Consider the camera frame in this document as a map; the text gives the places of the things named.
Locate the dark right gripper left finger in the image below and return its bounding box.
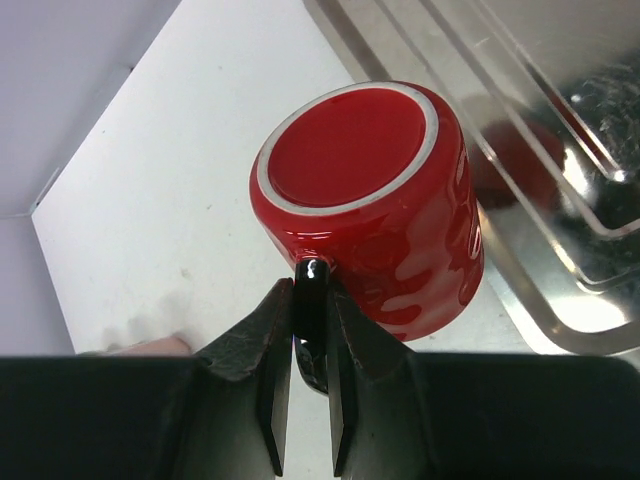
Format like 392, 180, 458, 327
1, 279, 293, 479

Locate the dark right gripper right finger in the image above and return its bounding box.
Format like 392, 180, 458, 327
327, 287, 639, 479

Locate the red mug black handle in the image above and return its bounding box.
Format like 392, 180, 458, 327
248, 80, 485, 396

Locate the silver metal tray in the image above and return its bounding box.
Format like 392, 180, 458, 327
306, 1, 639, 359

